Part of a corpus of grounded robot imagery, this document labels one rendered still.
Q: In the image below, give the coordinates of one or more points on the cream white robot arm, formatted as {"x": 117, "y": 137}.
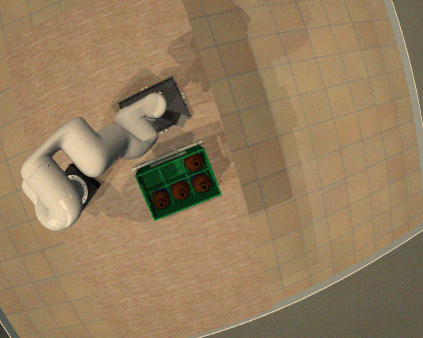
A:
{"x": 92, "y": 154}

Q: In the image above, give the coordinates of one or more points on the dark green crate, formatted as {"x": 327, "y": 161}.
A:
{"x": 173, "y": 173}

